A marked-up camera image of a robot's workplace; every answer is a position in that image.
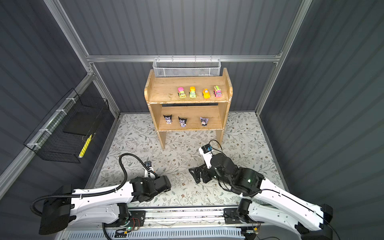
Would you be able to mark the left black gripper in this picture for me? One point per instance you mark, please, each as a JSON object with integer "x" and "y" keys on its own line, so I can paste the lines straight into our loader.
{"x": 159, "y": 178}

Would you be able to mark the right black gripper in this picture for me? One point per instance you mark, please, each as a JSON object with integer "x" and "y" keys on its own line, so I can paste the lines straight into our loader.
{"x": 196, "y": 174}

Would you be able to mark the light purple toy figure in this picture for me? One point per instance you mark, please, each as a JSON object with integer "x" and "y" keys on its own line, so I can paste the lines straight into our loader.
{"x": 204, "y": 121}

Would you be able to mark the black purple toy figure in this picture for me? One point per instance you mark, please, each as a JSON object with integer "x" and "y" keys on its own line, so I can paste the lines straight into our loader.
{"x": 183, "y": 122}
{"x": 168, "y": 119}

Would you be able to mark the orange green toy truck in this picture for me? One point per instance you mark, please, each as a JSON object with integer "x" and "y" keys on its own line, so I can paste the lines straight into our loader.
{"x": 192, "y": 92}

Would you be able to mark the orange toy car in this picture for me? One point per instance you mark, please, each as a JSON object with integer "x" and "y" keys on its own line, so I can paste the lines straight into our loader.
{"x": 206, "y": 94}

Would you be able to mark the pink green toy car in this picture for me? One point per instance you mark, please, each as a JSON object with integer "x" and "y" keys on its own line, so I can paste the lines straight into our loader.
{"x": 181, "y": 93}

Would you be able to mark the pink green toy bus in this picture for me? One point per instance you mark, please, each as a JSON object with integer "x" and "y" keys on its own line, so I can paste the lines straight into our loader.
{"x": 217, "y": 91}

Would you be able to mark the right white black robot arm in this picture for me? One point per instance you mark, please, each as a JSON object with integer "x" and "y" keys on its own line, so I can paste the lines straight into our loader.
{"x": 263, "y": 201}

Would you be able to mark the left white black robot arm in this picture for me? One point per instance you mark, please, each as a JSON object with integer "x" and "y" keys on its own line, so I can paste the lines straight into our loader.
{"x": 69, "y": 206}

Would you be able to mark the wooden two-tier shelf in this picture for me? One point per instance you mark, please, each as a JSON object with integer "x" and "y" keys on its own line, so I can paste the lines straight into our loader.
{"x": 161, "y": 95}

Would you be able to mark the floral patterned table mat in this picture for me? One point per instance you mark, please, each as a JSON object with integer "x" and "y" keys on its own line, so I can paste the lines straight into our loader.
{"x": 244, "y": 142}

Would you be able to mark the yellow green marker strip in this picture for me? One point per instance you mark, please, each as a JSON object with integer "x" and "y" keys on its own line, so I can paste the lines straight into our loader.
{"x": 85, "y": 147}

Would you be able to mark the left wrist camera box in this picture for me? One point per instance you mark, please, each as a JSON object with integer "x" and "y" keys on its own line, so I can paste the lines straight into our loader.
{"x": 148, "y": 173}

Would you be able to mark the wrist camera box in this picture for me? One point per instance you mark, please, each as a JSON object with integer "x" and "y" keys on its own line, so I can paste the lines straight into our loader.
{"x": 206, "y": 152}
{"x": 148, "y": 173}

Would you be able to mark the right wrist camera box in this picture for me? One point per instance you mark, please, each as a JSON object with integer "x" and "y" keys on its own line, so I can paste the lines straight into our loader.
{"x": 206, "y": 152}

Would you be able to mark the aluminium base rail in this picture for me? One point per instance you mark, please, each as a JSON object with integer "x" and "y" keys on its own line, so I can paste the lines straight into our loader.
{"x": 189, "y": 217}

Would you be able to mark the white ventilated cable duct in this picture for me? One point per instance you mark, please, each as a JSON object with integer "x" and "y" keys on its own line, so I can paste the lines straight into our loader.
{"x": 213, "y": 233}

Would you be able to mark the black wire wall basket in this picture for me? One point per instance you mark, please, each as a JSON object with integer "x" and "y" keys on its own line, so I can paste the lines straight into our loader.
{"x": 63, "y": 135}

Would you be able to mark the white wire mesh basket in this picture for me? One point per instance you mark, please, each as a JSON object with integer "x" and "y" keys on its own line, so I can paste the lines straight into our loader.
{"x": 163, "y": 69}

